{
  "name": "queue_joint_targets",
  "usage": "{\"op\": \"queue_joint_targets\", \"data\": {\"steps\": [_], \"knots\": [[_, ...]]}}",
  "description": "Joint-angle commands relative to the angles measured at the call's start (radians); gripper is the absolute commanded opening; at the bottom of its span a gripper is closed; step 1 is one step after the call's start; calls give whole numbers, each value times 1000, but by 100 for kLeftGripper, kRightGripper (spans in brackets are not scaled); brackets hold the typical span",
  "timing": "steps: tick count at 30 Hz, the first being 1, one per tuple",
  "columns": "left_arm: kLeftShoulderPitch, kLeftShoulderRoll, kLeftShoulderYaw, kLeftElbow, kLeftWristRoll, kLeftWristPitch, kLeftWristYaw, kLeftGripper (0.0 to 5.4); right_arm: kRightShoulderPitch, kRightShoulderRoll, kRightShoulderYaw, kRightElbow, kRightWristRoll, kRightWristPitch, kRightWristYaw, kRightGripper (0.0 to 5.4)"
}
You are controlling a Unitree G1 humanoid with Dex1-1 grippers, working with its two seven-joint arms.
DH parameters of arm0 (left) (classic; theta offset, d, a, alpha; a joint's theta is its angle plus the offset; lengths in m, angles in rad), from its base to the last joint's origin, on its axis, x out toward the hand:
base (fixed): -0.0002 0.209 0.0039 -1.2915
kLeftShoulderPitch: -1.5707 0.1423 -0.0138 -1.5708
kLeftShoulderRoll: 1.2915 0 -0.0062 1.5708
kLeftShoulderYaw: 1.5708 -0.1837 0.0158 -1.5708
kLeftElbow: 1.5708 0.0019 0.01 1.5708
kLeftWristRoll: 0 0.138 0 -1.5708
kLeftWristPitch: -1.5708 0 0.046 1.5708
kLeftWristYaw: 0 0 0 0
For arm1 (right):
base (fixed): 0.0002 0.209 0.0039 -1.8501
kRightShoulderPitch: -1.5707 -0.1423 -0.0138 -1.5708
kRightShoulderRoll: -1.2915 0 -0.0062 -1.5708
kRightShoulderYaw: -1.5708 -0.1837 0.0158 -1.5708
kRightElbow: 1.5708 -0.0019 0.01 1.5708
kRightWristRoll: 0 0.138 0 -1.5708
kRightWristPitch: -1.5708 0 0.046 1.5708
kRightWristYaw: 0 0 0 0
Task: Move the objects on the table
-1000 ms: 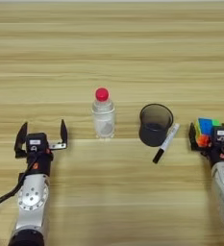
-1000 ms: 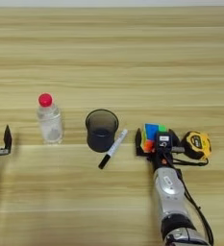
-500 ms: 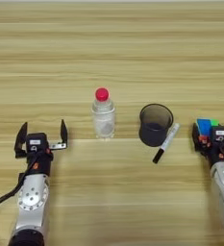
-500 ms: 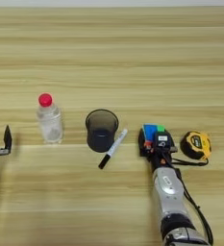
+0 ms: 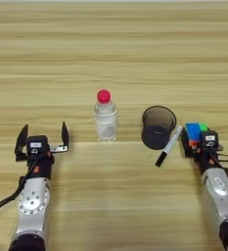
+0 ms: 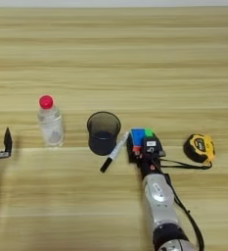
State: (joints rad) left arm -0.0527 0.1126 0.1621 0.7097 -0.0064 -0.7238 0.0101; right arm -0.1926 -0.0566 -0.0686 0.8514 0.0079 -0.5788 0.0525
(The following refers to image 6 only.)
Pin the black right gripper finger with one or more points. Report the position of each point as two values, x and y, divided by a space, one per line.
161 147
129 152

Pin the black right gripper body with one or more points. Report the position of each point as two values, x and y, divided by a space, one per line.
146 168

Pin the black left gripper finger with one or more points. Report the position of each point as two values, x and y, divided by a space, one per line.
8 142

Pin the white marker with black cap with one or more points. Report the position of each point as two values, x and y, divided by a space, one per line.
117 150

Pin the colourful Rubik's cube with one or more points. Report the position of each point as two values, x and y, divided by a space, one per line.
138 135

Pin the yellow black tape measure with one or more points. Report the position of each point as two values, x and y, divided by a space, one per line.
200 147

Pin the clear bottle with red cap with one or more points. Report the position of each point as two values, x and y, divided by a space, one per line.
50 125

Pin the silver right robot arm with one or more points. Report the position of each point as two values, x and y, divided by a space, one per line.
159 199

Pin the black mesh pen cup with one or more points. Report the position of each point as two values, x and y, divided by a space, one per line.
102 143

